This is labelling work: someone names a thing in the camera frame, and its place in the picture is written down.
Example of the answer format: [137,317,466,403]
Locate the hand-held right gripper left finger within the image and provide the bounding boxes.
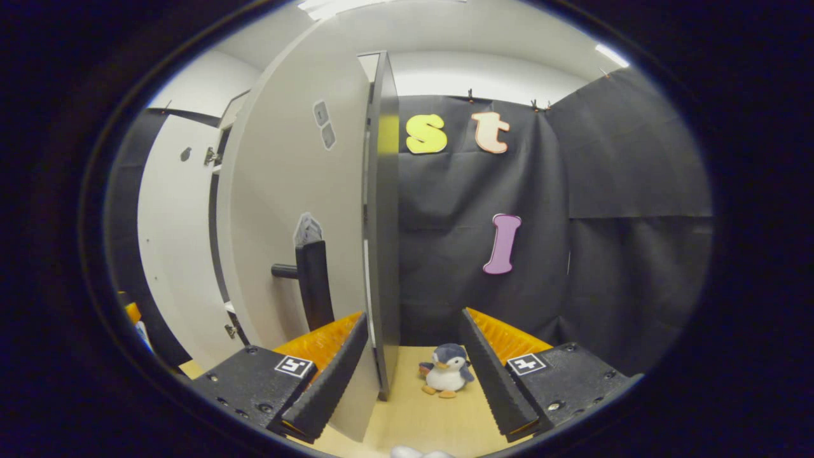
[190,310,369,444]

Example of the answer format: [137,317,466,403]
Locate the white cabinet door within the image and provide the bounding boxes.
[215,19,382,444]
[137,114,245,371]

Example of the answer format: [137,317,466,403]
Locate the ceiling light panel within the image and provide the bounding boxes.
[595,43,630,68]
[298,0,468,20]

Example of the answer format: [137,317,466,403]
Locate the black backdrop cloth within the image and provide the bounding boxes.
[105,67,713,376]

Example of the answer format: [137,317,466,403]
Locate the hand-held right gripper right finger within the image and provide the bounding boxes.
[459,308,644,444]

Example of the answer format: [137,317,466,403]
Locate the penguin plush toy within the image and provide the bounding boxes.
[418,343,476,399]

